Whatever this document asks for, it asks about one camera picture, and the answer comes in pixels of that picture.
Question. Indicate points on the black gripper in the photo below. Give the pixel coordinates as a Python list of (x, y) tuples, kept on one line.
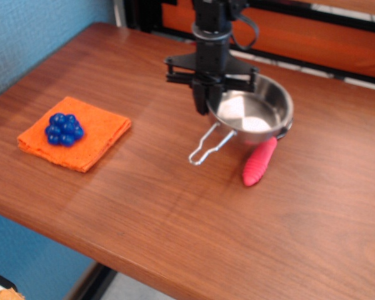
[(214, 66)]

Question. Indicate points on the silver metal pan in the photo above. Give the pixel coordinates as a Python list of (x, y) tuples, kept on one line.
[(247, 118)]

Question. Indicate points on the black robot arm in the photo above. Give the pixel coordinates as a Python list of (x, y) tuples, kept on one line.
[(213, 23)]

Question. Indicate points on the orange folded cloth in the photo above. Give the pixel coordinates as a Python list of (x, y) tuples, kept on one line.
[(101, 130)]

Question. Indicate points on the orange back panel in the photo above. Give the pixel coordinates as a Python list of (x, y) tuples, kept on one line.
[(311, 35)]

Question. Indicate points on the blue grape cluster toy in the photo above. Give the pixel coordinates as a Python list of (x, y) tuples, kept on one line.
[(63, 130)]

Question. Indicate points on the orange object bottom corner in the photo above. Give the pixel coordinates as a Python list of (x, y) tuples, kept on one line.
[(10, 294)]

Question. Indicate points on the pink handled fork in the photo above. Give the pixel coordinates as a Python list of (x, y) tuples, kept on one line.
[(257, 164)]

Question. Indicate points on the black metal frame rail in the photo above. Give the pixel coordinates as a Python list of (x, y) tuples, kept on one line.
[(306, 67)]

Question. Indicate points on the table leg frame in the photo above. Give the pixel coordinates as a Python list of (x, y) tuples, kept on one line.
[(93, 283)]

